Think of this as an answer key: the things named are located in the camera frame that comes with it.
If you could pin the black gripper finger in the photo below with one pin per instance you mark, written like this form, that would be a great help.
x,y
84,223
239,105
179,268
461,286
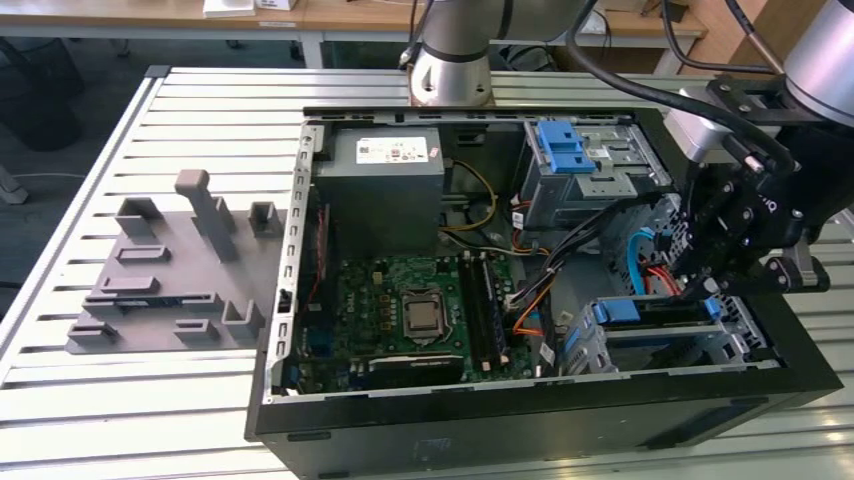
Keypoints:
x,y
794,272
721,225

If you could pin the hard disk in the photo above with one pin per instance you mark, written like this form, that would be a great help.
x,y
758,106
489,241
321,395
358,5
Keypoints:
x,y
617,311

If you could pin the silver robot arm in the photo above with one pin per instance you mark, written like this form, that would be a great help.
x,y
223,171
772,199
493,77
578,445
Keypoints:
x,y
454,75

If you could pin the metal disk bay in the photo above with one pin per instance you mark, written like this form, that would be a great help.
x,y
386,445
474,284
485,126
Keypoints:
x,y
668,334

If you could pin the metal optical drive cage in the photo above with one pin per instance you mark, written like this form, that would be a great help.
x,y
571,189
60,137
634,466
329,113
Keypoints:
x,y
601,187

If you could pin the blue plastic drive latch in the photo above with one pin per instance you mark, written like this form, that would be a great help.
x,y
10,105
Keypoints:
x,y
561,150

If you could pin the installed RAM stick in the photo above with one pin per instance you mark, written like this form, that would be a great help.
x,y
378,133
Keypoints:
x,y
495,320

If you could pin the black RAM slot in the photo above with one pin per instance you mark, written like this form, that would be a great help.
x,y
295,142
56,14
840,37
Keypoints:
x,y
473,310

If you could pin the CPU socket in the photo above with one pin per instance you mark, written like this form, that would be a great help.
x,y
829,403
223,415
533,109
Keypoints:
x,y
427,293

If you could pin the silver CPU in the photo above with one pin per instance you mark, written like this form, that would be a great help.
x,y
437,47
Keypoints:
x,y
425,317

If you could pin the grey power supply unit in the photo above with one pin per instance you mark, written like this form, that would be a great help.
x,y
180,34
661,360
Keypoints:
x,y
381,210

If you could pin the black graphics card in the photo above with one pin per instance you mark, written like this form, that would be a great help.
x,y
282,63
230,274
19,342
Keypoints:
x,y
414,372

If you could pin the green motherboard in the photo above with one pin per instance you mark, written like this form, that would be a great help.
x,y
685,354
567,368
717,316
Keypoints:
x,y
363,300

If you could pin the black PC case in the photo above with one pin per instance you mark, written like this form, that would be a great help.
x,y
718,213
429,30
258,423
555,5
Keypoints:
x,y
467,430

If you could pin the white labelled box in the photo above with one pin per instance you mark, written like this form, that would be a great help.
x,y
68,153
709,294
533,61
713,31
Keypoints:
x,y
274,4

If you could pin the grey parts rack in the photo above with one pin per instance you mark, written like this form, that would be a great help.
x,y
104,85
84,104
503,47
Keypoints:
x,y
180,300

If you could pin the white cardboard box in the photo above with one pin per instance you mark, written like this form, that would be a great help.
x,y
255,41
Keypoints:
x,y
227,10

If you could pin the wooden desk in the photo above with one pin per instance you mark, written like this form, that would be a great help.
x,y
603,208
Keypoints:
x,y
134,22

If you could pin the black office chair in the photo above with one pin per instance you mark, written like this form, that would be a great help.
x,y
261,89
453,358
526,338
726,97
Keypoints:
x,y
40,90

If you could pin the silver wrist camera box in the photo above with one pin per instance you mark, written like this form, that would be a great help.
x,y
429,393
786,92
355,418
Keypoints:
x,y
701,135

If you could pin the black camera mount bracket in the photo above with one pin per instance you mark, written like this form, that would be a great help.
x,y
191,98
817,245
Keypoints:
x,y
734,92

